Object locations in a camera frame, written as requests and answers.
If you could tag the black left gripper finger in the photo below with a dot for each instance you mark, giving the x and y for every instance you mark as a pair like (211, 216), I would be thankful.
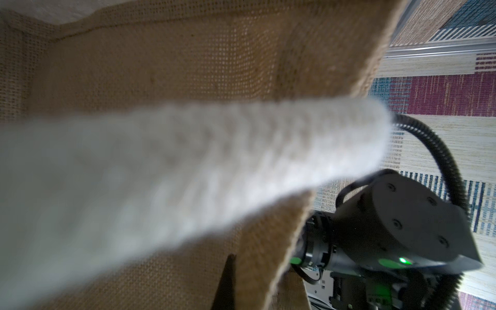
(225, 295)

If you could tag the burlap tote bag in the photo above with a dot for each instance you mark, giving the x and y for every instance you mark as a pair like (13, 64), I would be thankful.
(143, 142)

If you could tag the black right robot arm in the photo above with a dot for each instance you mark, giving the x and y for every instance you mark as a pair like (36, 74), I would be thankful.
(390, 244)

